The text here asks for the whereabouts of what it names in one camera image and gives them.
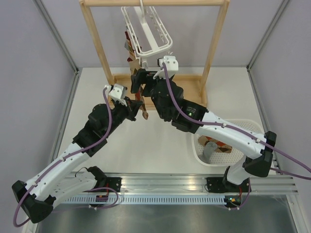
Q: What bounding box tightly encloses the grey sock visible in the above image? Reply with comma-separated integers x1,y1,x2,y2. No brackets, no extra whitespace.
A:
199,142,218,164

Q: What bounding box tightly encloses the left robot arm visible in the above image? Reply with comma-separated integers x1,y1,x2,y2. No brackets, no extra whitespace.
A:
12,97,142,227

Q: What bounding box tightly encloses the aluminium frame post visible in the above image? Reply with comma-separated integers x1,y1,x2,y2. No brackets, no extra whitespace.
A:
33,0,81,75
246,0,292,71

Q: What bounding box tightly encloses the white slotted cable duct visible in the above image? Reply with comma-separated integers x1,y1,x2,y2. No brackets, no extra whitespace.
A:
62,194,226,205

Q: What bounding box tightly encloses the right aluminium frame post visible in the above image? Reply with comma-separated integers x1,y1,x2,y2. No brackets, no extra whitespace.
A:
246,0,292,71

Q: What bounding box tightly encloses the left aluminium frame post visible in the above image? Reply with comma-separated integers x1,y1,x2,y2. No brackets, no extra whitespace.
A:
33,0,81,75

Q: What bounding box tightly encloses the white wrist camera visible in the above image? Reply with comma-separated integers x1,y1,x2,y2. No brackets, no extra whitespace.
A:
154,55,179,79
104,83,127,106

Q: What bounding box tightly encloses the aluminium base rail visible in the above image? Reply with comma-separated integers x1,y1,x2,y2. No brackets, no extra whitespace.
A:
60,172,299,195

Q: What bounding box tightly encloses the beige argyle sock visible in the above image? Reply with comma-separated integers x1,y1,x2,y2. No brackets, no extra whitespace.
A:
124,30,149,120
198,135,232,153

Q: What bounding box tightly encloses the wooden hanger rack frame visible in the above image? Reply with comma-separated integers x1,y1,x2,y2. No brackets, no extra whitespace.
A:
79,0,230,107

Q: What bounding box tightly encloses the white plastic clip hanger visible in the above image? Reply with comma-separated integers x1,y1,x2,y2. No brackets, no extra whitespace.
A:
121,1,173,68

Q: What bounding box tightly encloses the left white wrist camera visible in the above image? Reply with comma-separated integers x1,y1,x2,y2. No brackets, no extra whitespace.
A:
104,83,127,106

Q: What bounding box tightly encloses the white perforated plastic basket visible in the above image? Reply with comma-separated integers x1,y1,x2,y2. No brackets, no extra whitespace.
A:
191,119,266,167

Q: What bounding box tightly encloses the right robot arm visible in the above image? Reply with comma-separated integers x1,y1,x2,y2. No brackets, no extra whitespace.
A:
131,68,276,191

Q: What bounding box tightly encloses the beige argyle sock front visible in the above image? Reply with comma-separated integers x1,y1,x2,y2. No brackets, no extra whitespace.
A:
198,135,232,153

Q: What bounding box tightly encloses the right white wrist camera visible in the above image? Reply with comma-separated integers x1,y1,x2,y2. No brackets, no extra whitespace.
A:
154,55,179,79

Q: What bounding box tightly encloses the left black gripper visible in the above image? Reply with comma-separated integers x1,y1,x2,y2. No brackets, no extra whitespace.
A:
104,96,143,137

